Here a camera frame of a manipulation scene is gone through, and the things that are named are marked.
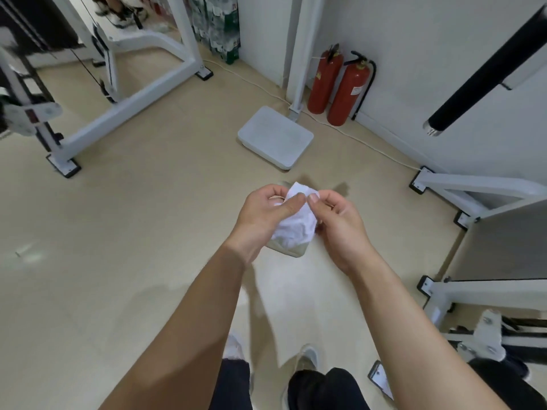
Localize person's right hand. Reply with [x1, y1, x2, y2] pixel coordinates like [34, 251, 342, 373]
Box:
[307, 190, 377, 278]

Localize person's left hand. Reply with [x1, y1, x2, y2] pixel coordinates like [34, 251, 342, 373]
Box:
[225, 184, 307, 265]

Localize white tissue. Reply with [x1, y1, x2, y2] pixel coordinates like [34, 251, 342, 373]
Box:
[270, 182, 321, 249]

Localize clear tissue packet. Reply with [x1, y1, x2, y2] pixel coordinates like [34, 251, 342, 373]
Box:
[266, 238, 311, 259]

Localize person's right forearm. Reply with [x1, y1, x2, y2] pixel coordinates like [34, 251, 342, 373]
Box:
[348, 256, 510, 410]

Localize person's left forearm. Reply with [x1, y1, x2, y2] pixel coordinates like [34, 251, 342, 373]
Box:
[98, 242, 258, 410]

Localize white floor scale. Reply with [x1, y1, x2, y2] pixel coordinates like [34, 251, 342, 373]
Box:
[237, 106, 315, 171]

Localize red fire extinguisher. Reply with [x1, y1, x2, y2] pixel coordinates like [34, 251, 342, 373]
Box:
[327, 51, 377, 127]
[307, 43, 344, 115]

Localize person's right white shoe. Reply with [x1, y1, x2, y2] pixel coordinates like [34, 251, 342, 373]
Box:
[281, 344, 321, 382]

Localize person's white shoe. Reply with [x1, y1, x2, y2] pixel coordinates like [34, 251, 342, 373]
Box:
[281, 344, 321, 382]
[223, 331, 256, 394]

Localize person's left white shoe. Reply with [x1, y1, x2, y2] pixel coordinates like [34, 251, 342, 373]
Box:
[223, 331, 256, 394]

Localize dark trousers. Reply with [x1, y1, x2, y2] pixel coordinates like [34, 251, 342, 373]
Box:
[209, 358, 372, 410]

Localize black smartphone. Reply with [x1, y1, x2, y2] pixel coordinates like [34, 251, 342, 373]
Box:
[368, 360, 395, 401]

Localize stack of bottled water packs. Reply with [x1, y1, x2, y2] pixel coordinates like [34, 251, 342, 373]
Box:
[187, 0, 241, 65]

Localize black padded roller bar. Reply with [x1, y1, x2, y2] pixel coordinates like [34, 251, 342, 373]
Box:
[423, 4, 547, 137]

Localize black seat pad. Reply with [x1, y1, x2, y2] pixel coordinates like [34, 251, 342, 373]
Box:
[467, 357, 547, 410]

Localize white upright post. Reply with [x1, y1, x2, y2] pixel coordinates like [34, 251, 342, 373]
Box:
[285, 0, 326, 121]

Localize white bench machine frame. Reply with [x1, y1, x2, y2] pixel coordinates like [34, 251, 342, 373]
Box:
[409, 166, 547, 364]

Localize white cable machine frame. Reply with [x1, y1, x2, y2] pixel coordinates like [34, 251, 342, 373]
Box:
[0, 0, 214, 179]

